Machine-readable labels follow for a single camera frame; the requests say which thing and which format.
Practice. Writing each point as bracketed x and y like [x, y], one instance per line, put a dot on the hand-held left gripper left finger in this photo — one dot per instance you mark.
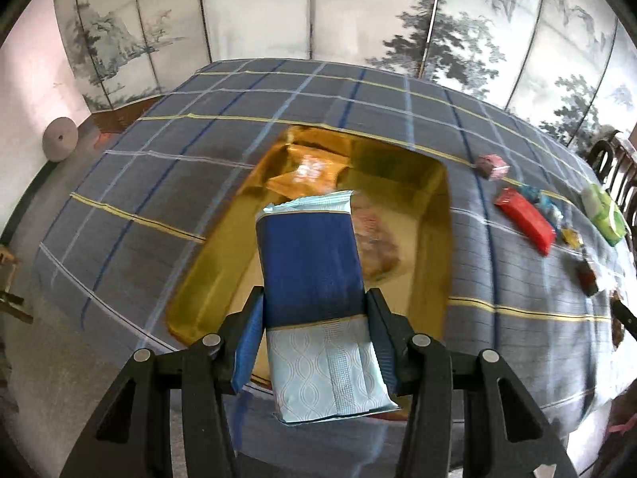
[247, 343]

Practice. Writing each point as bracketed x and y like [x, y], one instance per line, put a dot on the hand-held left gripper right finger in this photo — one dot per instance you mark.
[383, 343]

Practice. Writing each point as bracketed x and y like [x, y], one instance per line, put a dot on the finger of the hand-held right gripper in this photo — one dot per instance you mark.
[624, 314]

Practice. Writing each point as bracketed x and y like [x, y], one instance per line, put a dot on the gold metal tin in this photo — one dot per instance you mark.
[219, 259]

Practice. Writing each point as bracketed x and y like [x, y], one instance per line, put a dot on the blue and white snack packet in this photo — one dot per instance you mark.
[309, 269]

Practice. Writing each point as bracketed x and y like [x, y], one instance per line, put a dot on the blue candy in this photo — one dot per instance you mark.
[542, 201]

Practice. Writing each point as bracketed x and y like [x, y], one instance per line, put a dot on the pink patterned snack packet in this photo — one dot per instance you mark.
[492, 167]

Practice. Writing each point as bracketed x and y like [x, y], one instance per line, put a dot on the dark red snack packet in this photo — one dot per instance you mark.
[589, 276]

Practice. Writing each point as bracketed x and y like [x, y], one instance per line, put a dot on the yellow wrapped candy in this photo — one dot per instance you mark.
[571, 238]

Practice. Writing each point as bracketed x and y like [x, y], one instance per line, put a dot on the clear cookie packet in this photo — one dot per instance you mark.
[374, 239]

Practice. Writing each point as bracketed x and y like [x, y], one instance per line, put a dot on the pink paper tag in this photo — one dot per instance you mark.
[619, 427]

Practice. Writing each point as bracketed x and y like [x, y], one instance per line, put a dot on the dark carved wooden chair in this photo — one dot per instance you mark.
[614, 164]

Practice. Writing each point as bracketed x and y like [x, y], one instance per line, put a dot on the blue plaid tablecloth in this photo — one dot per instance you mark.
[164, 194]

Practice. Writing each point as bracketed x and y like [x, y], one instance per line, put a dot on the orange snack packet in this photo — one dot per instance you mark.
[306, 172]

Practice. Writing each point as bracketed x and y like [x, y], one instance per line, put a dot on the light wooden folding chair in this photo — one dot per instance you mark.
[12, 303]

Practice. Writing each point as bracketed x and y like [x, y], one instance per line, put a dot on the round grey stone disc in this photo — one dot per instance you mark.
[59, 138]

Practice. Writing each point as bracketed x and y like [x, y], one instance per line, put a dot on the painted landscape folding screen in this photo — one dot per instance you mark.
[278, 5]

